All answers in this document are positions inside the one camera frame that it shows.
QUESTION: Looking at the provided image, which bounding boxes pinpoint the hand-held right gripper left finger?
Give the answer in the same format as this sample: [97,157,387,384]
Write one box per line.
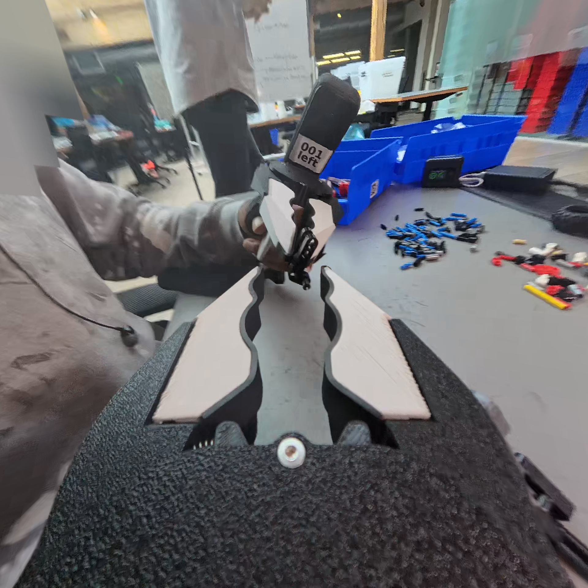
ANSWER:
[152,266,266,424]

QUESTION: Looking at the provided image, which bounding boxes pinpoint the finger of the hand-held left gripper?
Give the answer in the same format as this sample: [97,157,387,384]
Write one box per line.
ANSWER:
[258,178,300,257]
[307,198,339,258]

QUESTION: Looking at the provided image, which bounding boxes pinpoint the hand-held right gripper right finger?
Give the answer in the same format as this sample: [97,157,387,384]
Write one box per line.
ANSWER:
[320,265,433,422]

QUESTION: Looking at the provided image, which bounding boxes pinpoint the brick vehicle chassis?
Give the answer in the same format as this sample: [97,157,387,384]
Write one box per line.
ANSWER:
[473,392,588,574]

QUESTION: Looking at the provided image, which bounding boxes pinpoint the person's left forearm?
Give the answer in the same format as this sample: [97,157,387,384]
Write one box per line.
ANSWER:
[37,161,258,282]

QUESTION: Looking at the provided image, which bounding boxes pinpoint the grey desk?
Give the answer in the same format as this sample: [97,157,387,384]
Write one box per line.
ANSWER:
[163,181,588,588]

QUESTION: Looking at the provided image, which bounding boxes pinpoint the person's left hand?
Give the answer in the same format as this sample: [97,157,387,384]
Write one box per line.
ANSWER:
[239,201,315,273]

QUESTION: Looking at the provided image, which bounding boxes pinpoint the white plastic container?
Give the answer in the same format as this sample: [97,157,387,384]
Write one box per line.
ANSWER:
[357,56,408,100]

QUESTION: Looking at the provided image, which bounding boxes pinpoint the white writing board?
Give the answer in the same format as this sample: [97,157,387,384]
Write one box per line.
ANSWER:
[245,0,316,103]

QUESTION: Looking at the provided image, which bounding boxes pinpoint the black mesh chair seat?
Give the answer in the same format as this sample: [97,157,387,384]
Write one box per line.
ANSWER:
[116,281,178,319]

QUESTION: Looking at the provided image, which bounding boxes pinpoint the wooden top table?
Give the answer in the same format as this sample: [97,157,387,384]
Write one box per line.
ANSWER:
[370,85,470,122]

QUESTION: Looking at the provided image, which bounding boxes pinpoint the pile of blue black pins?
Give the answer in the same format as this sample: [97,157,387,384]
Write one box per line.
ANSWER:
[380,208,486,271]

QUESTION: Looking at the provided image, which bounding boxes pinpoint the black power station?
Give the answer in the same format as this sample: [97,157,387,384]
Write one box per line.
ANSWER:
[421,156,465,189]

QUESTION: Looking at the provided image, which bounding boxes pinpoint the person's grey printed hoodie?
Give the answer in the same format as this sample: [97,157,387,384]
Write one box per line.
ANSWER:
[0,193,162,588]

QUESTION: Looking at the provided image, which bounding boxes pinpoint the yellow brick beam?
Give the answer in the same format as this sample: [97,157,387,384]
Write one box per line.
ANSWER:
[524,283,573,310]

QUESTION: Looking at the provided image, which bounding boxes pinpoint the pile of red white bricks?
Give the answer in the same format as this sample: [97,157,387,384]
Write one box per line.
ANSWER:
[491,239,588,305]

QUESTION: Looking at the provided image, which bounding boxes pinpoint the black flat box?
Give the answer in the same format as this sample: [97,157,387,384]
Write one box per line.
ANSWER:
[482,165,558,193]

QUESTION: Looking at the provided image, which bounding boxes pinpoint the red and blue drawer shelf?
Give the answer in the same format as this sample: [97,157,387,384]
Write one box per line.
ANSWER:
[481,47,588,137]

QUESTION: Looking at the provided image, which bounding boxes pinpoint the thin black cord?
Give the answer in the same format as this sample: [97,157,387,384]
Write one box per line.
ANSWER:
[0,248,139,348]

